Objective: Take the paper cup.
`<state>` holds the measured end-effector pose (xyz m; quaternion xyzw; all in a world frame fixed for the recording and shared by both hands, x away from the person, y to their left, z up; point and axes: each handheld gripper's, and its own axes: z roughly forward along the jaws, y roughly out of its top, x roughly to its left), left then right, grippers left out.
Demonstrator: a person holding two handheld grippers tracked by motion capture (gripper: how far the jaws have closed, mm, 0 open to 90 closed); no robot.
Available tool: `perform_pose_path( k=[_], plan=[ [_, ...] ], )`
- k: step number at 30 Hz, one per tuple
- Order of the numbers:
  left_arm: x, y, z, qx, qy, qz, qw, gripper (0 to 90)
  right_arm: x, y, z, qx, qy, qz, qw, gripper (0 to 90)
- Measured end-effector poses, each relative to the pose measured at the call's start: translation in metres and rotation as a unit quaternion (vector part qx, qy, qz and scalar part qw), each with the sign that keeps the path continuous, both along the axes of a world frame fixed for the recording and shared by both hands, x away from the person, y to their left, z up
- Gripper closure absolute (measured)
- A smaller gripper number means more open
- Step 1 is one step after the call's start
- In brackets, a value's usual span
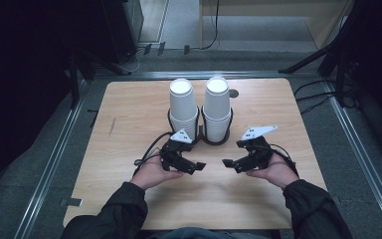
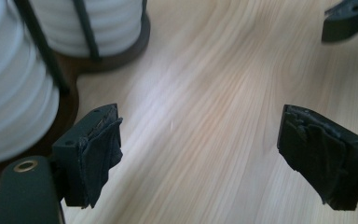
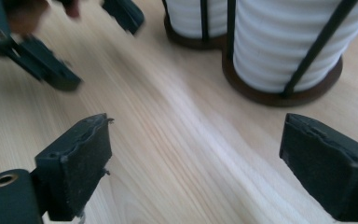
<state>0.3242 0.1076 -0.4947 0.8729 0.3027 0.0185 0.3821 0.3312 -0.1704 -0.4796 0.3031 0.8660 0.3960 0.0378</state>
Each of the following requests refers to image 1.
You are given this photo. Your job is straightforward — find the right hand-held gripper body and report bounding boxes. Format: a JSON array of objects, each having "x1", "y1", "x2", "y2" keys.
[{"x1": 236, "y1": 124, "x2": 279, "y2": 172}]

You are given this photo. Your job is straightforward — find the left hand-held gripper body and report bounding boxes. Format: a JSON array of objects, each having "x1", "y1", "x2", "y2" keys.
[{"x1": 158, "y1": 128, "x2": 197, "y2": 173}]

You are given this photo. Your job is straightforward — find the black wire cup holder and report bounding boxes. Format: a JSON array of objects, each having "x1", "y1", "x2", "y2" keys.
[{"x1": 166, "y1": 105, "x2": 235, "y2": 146}]

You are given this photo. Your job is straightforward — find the stack of white paper cups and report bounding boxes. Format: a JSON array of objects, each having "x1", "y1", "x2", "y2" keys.
[
  {"x1": 202, "y1": 76, "x2": 233, "y2": 143},
  {"x1": 168, "y1": 78, "x2": 200, "y2": 141}
]

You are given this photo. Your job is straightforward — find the person's right hand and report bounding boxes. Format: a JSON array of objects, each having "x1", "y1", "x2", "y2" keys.
[{"x1": 245, "y1": 152, "x2": 300, "y2": 191}]

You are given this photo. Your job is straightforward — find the person's left hand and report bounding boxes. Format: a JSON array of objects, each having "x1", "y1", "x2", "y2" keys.
[{"x1": 129, "y1": 161, "x2": 185, "y2": 191}]

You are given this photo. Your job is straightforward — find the person's lap in jeans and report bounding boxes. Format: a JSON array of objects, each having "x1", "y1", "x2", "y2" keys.
[{"x1": 157, "y1": 226, "x2": 275, "y2": 239}]

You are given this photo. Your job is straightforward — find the grey tape piece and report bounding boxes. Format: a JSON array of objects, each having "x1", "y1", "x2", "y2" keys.
[{"x1": 59, "y1": 197, "x2": 85, "y2": 208}]

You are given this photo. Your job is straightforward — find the black metal stand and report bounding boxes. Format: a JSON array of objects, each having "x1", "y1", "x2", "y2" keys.
[{"x1": 67, "y1": 48, "x2": 132, "y2": 111}]

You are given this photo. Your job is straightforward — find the black tripod stand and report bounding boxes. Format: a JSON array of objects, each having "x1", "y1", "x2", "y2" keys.
[{"x1": 278, "y1": 0, "x2": 382, "y2": 109}]

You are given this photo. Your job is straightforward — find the dark cabinet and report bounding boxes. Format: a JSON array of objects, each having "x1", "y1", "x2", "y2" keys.
[{"x1": 99, "y1": 0, "x2": 145, "y2": 65}]

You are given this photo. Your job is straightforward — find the left hand-held gripper black cable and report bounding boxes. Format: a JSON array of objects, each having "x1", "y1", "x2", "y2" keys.
[{"x1": 132, "y1": 130, "x2": 175, "y2": 177}]

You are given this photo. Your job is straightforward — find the hand-held gripper black cable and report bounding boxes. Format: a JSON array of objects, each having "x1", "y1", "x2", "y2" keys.
[
  {"x1": 132, "y1": 130, "x2": 175, "y2": 177},
  {"x1": 268, "y1": 142, "x2": 300, "y2": 177}
]

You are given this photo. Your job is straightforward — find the right hand-held gripper black cable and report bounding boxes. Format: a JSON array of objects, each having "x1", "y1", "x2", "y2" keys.
[{"x1": 268, "y1": 142, "x2": 300, "y2": 177}]

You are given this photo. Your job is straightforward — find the black floor cables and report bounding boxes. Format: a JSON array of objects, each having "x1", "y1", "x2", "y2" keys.
[{"x1": 292, "y1": 79, "x2": 361, "y2": 116}]

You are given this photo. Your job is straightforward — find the metal floor rail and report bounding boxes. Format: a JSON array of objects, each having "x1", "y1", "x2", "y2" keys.
[
  {"x1": 12, "y1": 79, "x2": 93, "y2": 239},
  {"x1": 321, "y1": 80, "x2": 382, "y2": 239},
  {"x1": 93, "y1": 70, "x2": 321, "y2": 81}
]

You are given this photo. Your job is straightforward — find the white floor cable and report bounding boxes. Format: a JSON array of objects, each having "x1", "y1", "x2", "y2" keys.
[{"x1": 120, "y1": 46, "x2": 148, "y2": 74}]

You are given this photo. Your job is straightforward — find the hanging black cable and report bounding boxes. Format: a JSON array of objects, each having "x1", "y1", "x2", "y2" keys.
[{"x1": 197, "y1": 0, "x2": 221, "y2": 52}]

